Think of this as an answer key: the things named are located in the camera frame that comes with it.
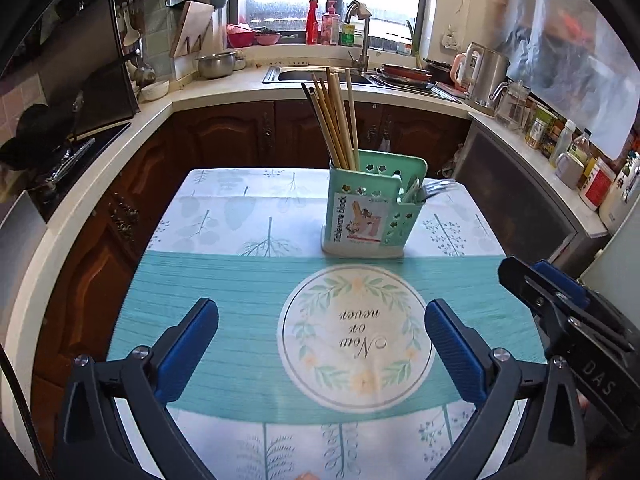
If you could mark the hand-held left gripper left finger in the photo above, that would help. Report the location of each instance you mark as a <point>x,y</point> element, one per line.
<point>187,345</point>

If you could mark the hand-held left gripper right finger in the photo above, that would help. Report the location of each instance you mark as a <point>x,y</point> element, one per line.
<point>455,350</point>

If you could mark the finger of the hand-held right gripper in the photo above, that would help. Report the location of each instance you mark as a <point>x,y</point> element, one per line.
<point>525,280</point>
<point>560,280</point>

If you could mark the metal fork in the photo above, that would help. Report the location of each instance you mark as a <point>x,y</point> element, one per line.
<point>440,189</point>

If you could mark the small metal spoon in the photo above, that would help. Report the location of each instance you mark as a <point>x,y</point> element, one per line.
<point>412,190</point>

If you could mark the mint green utensil holder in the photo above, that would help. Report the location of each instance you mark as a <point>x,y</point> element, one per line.
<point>340,180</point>

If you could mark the tan tapered chopstick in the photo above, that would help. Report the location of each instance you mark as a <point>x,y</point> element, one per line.
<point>351,120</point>

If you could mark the pale bamboo chopstick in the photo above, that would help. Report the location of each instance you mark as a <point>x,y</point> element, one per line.
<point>326,125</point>

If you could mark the black chopstick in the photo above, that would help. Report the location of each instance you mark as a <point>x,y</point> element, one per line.
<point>317,120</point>

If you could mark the leaf print teal tablecloth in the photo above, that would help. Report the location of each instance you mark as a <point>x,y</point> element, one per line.
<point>225,285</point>

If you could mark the grey metal appliance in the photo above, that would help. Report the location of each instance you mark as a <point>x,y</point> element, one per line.
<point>510,185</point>

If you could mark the grey mug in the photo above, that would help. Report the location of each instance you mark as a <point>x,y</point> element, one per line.
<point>567,172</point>

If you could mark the row of condiment jars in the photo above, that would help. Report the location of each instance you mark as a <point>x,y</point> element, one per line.
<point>540,130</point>

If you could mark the glass pitcher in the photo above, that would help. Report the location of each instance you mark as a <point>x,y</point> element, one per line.
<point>512,105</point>

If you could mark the steel electric kettle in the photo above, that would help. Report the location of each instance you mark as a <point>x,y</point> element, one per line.
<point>487,77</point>

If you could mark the black cooking pot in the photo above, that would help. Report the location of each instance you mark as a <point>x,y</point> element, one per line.
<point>440,70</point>

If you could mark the white bowl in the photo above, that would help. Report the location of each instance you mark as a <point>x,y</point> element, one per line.
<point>155,91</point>

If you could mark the white kitchen countertop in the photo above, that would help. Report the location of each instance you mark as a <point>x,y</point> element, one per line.
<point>225,90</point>

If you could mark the black wok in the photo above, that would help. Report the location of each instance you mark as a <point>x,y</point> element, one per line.
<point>40,130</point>

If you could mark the black splash guard panel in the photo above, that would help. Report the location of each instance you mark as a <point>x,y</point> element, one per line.
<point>105,85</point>

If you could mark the small steel pot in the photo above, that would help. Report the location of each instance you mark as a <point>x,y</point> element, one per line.
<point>217,66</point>

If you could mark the steel kitchen faucet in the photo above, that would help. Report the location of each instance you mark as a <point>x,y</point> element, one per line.
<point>364,45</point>

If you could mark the stainless steel sink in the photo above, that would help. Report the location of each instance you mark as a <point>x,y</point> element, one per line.
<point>295,76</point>

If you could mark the green dish soap bottle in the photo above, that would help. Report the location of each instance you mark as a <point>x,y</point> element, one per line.
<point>348,35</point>

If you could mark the red plastic basket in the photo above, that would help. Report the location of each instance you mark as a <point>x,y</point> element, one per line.
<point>240,37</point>

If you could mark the white rice paddle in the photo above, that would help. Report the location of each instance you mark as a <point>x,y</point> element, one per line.
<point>131,35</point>

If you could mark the pink basin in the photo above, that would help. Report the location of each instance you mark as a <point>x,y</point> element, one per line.
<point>268,39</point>

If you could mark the pink soap bottle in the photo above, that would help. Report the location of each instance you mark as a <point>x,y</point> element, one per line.
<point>330,27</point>

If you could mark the wooden cutting board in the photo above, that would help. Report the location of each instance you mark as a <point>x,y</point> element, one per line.
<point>192,25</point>

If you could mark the red spray bottle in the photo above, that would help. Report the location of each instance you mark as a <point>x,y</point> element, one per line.
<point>312,25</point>

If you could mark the black range hood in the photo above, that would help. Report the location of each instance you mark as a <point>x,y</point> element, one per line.
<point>40,45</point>

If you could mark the clear plastic wall sheet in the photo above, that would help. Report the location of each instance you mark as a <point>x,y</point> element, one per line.
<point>575,60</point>

